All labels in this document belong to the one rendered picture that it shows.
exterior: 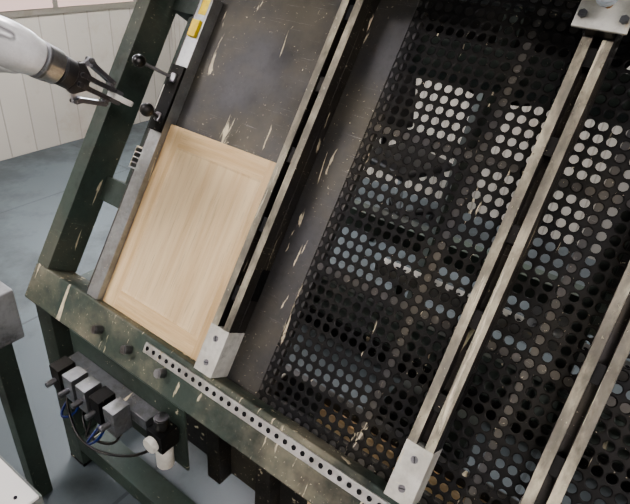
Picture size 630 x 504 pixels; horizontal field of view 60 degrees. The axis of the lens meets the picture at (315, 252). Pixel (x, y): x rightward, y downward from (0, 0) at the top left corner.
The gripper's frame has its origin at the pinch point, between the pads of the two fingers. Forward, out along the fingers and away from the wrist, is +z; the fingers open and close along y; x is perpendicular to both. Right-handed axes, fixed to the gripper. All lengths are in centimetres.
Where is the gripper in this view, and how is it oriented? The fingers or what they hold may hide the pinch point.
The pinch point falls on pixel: (120, 99)
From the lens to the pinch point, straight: 168.0
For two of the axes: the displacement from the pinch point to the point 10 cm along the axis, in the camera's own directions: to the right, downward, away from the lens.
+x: 8.0, 3.6, -4.7
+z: 4.6, 1.3, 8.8
